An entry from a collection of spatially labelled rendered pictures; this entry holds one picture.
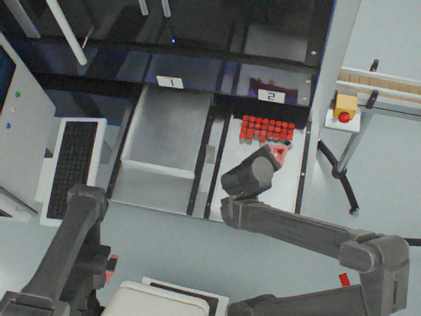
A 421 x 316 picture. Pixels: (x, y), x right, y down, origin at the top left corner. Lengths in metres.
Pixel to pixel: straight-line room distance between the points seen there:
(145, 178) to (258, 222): 0.67
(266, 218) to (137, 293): 0.32
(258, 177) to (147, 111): 0.78
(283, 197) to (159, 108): 0.54
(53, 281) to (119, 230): 1.66
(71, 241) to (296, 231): 0.42
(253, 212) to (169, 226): 1.47
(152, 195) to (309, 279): 1.10
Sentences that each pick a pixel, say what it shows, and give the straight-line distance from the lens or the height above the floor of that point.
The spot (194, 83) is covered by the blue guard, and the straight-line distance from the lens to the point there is 1.47.
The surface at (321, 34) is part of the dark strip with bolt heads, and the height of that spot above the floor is 1.36.
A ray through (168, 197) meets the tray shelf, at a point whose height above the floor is 0.88.
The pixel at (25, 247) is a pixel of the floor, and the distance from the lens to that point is 2.60.
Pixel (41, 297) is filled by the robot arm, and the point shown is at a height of 1.58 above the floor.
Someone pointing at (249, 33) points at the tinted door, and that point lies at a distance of 1.21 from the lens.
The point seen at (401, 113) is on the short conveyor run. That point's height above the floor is 0.88.
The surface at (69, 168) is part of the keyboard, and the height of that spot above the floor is 0.83.
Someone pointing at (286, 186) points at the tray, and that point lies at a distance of 1.46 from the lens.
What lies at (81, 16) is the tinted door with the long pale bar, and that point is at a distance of 1.35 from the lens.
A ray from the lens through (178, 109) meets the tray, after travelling 1.59.
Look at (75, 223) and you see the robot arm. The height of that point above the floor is 1.45.
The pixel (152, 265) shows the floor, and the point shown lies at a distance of 2.33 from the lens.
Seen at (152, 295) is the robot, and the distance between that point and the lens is 0.95.
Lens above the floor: 2.25
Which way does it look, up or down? 66 degrees down
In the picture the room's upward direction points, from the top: 9 degrees counter-clockwise
